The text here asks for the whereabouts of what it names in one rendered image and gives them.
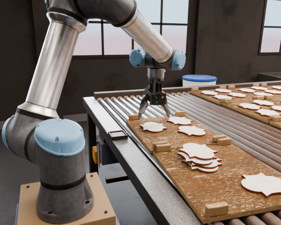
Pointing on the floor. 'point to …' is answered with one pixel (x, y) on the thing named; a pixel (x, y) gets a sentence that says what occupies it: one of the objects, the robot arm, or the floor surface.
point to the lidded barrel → (198, 80)
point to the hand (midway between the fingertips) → (153, 118)
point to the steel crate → (273, 77)
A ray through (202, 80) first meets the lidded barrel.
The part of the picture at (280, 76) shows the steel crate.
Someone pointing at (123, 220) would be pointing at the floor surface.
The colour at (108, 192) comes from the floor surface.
